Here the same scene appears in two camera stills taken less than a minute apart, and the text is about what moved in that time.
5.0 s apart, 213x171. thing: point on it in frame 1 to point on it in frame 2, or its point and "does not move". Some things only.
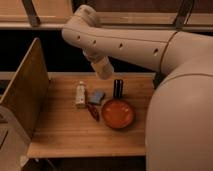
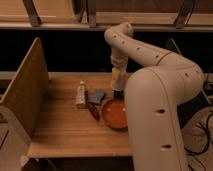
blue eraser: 98,95 does not move
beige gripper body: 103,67 to 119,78
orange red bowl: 117,113 does not move
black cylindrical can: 118,88 does not move
